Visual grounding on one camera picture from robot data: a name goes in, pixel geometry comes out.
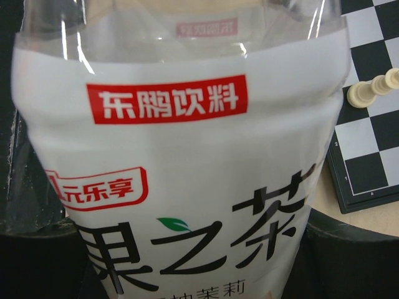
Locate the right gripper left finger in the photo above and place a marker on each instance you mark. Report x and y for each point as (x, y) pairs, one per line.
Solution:
(50, 263)

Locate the orange label tea bottle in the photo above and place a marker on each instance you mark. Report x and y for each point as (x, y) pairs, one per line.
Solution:
(183, 138)

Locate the cream chess piece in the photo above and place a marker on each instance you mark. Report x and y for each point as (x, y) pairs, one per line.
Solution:
(363, 94)

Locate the black white chessboard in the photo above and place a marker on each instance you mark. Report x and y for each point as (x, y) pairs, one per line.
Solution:
(363, 154)

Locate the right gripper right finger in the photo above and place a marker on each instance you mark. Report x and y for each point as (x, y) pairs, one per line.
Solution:
(339, 260)

